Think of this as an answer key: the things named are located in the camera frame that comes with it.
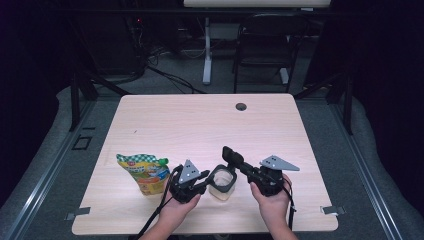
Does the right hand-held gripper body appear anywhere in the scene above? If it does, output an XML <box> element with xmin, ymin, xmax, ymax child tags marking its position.
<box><xmin>247</xmin><ymin>154</ymin><xmax>301</xmax><ymax>198</ymax></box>

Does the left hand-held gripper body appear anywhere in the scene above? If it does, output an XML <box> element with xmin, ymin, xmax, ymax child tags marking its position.
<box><xmin>169</xmin><ymin>159</ymin><xmax>208</xmax><ymax>204</ymax></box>

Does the clear jar black flip lid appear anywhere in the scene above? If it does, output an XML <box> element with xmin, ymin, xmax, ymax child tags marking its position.
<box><xmin>208</xmin><ymin>145</ymin><xmax>245</xmax><ymax>202</ymax></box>

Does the yellow spouted pouch green cap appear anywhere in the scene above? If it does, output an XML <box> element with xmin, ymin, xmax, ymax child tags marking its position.
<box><xmin>115</xmin><ymin>153</ymin><xmax>171</xmax><ymax>196</ymax></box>

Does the person's right hand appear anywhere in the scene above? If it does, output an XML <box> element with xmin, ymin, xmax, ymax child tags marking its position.
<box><xmin>249</xmin><ymin>173</ymin><xmax>294</xmax><ymax>228</ymax></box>

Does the person's left hand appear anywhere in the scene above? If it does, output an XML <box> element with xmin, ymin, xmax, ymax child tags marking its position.
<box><xmin>158</xmin><ymin>194</ymin><xmax>202</xmax><ymax>229</ymax></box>

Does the grey tape piece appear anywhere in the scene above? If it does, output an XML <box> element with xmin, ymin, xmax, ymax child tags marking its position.
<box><xmin>64</xmin><ymin>206</ymin><xmax>92</xmax><ymax>222</ymax></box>
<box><xmin>319</xmin><ymin>205</ymin><xmax>347</xmax><ymax>216</ymax></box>

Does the short white desk leg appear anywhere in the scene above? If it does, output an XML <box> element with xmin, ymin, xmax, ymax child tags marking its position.
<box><xmin>279</xmin><ymin>66</ymin><xmax>290</xmax><ymax>85</ymax></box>

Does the long white desk leg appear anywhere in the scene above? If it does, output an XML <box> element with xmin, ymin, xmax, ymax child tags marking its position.
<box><xmin>202</xmin><ymin>17</ymin><xmax>213</xmax><ymax>86</ymax></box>

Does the black folding chair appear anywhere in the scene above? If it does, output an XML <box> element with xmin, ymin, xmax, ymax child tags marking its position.
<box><xmin>232</xmin><ymin>13</ymin><xmax>309</xmax><ymax>94</ymax></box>

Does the black curtain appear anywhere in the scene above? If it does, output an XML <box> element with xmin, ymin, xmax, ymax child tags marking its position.
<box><xmin>309</xmin><ymin>0</ymin><xmax>424</xmax><ymax>218</ymax></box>
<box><xmin>0</xmin><ymin>0</ymin><xmax>81</xmax><ymax>209</ymax></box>

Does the dark computer tower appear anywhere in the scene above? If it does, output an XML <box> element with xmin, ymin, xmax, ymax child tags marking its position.
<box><xmin>78</xmin><ymin>14</ymin><xmax>144</xmax><ymax>76</ymax></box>

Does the white desk top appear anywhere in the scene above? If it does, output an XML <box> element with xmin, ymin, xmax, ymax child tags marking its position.
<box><xmin>183</xmin><ymin>0</ymin><xmax>333</xmax><ymax>9</ymax></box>

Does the right hand-held gripper black cable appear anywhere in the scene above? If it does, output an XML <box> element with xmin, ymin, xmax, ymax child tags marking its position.
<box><xmin>281</xmin><ymin>179</ymin><xmax>298</xmax><ymax>232</ymax></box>

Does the hand-held gripper black cable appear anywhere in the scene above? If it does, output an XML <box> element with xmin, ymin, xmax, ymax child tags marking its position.
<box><xmin>131</xmin><ymin>168</ymin><xmax>183</xmax><ymax>240</ymax></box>
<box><xmin>281</xmin><ymin>179</ymin><xmax>298</xmax><ymax>232</ymax></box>

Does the left hand-held gripper black cable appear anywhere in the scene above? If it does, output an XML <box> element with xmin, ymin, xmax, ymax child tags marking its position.
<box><xmin>131</xmin><ymin>168</ymin><xmax>183</xmax><ymax>240</ymax></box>

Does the aluminium floor rail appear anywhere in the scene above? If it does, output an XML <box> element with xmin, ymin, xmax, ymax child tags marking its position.
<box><xmin>328</xmin><ymin>99</ymin><xmax>404</xmax><ymax>240</ymax></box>
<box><xmin>3</xmin><ymin>99</ymin><xmax>96</xmax><ymax>240</ymax></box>

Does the black metal frame stand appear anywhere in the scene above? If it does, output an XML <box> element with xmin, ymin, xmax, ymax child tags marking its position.
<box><xmin>293</xmin><ymin>71</ymin><xmax>354</xmax><ymax>136</ymax></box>
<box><xmin>69</xmin><ymin>69</ymin><xmax>131</xmax><ymax>132</ymax></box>

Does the black floor cable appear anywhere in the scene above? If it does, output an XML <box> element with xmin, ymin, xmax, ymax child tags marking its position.
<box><xmin>146</xmin><ymin>64</ymin><xmax>208</xmax><ymax>95</ymax></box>

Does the tangle of black cables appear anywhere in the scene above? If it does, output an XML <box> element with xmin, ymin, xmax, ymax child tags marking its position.
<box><xmin>128</xmin><ymin>19</ymin><xmax>168</xmax><ymax>68</ymax></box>

